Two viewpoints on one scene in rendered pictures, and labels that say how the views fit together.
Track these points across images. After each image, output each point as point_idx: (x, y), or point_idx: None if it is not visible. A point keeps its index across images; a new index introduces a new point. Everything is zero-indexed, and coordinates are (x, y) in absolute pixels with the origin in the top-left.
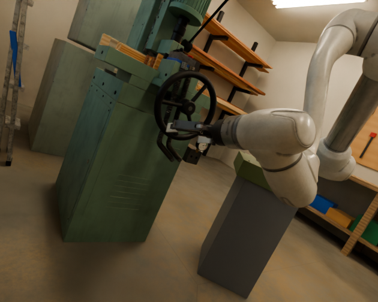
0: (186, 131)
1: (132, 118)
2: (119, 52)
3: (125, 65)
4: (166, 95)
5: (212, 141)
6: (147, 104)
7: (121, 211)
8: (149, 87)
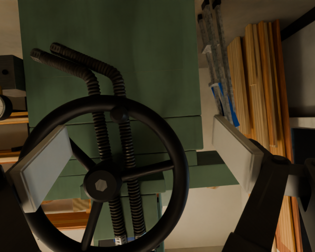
0: (270, 187)
1: (164, 100)
2: (227, 183)
3: (211, 172)
4: None
5: (6, 176)
6: (151, 133)
7: None
8: (162, 160)
